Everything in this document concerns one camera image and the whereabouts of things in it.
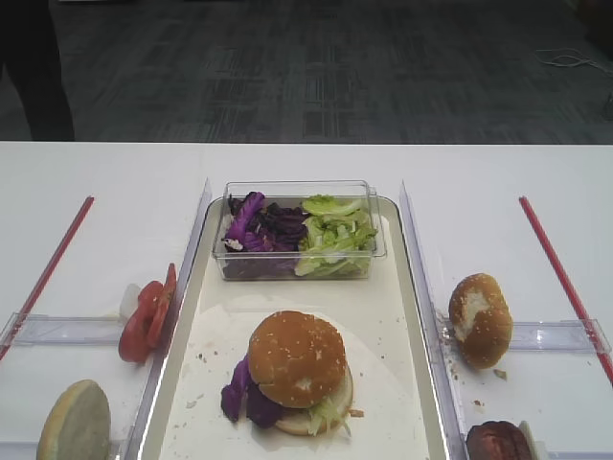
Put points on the clear holder upper right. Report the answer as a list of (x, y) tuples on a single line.
[(568, 336)]

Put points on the clear holder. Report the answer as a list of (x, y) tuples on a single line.
[(39, 329), (568, 336)]

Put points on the rear tomato slice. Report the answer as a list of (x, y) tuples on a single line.
[(161, 308)]

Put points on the sesame top bun front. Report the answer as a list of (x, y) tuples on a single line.
[(296, 359)]

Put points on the left clear acrylic divider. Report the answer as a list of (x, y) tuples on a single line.
[(133, 446)]

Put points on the left red tape strip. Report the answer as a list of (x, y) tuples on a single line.
[(45, 276)]

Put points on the clear acrylic divider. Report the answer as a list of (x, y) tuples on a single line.
[(453, 439), (133, 446)]

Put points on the right red tape strip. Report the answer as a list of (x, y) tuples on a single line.
[(565, 282)]

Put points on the right clear acrylic divider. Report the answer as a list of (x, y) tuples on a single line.
[(453, 439)]

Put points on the bottom bun on tray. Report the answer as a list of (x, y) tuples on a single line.
[(295, 421)]

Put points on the person legs dark trousers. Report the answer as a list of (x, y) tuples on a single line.
[(30, 55)]

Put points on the clear holder upper left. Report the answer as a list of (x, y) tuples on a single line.
[(39, 329)]

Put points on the pale bun half left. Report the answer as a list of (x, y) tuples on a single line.
[(78, 426)]

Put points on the sesame bun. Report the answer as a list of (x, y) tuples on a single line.
[(481, 320), (296, 359)]

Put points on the front tomato slice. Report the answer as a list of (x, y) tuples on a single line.
[(133, 344)]

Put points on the cream metal serving tray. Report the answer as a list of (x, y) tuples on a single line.
[(378, 320)]

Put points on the purple cabbage leaf on burger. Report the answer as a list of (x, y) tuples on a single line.
[(242, 389)]

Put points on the dark meat patty front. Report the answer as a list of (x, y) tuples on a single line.
[(497, 441)]

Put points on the tomato slice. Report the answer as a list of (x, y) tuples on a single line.
[(133, 344), (161, 308)]

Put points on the shredded lettuce on burger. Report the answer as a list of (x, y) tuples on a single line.
[(326, 414)]

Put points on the clear plastic salad container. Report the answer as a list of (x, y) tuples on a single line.
[(292, 194)]

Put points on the sesame top bun rear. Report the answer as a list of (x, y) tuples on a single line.
[(481, 320)]

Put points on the white stopper behind patties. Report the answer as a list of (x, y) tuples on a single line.
[(537, 448)]

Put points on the white stopper behind tomatoes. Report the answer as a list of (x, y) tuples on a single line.
[(129, 303)]

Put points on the purple cabbage in container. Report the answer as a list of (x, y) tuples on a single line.
[(257, 232)]

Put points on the red tape strip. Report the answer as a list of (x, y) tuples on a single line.
[(45, 276), (565, 282)]

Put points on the green lettuce in container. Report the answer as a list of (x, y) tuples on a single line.
[(339, 238)]

